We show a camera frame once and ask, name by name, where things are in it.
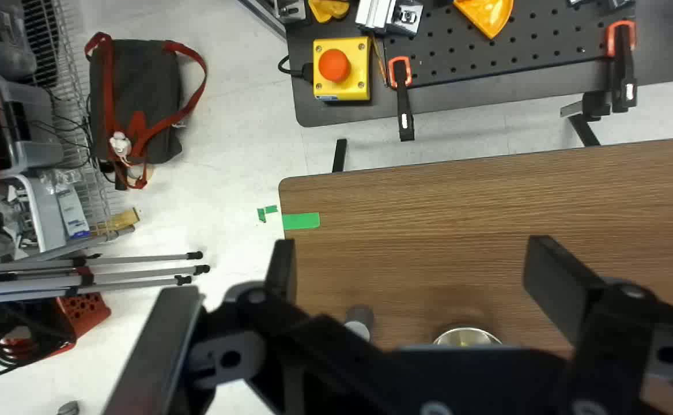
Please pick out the orange wedge piece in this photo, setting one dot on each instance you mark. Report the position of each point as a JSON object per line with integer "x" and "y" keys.
{"x": 487, "y": 15}

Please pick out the black white marker tag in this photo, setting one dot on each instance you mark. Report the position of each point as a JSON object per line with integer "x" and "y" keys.
{"x": 407, "y": 18}

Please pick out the aluminium bracket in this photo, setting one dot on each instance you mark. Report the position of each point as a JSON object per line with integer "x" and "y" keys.
{"x": 373, "y": 13}

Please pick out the metal bowl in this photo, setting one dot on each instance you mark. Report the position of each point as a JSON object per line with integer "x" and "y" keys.
{"x": 466, "y": 337}

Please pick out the black perforated breadboard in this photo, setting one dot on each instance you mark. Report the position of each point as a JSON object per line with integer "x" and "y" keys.
{"x": 505, "y": 59}

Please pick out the small green floor tape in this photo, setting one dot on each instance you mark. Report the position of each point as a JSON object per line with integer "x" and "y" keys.
{"x": 266, "y": 210}

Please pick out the silver folded tripod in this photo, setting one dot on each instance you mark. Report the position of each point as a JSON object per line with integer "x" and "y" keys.
{"x": 61, "y": 277}

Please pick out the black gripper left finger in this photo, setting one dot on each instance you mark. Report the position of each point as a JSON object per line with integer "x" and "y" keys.
{"x": 282, "y": 268}

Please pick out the red perforated crate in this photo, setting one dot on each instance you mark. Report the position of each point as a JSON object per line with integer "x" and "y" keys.
{"x": 84, "y": 315}

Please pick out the long green tape strip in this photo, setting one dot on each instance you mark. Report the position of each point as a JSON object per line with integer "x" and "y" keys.
{"x": 301, "y": 222}

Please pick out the black table leg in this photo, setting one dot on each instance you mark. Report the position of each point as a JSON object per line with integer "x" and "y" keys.
{"x": 583, "y": 129}
{"x": 339, "y": 155}

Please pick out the orange black bar clamp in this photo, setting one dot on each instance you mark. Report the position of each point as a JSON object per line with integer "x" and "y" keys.
{"x": 403, "y": 101}
{"x": 623, "y": 66}

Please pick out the yellow emergency stop box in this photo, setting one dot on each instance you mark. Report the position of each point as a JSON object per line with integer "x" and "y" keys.
{"x": 342, "y": 73}

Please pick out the white plastic appliance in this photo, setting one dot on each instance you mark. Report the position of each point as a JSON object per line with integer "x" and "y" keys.
{"x": 43, "y": 210}

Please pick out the gray cylinder object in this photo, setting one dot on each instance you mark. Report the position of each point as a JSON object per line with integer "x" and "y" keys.
{"x": 359, "y": 316}

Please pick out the yellow wedge piece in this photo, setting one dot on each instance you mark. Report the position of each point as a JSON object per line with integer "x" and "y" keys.
{"x": 327, "y": 7}

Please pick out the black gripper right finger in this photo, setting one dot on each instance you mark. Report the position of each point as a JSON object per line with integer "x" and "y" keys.
{"x": 562, "y": 290}

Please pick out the gray plastic box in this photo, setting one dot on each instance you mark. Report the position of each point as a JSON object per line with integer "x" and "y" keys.
{"x": 21, "y": 124}

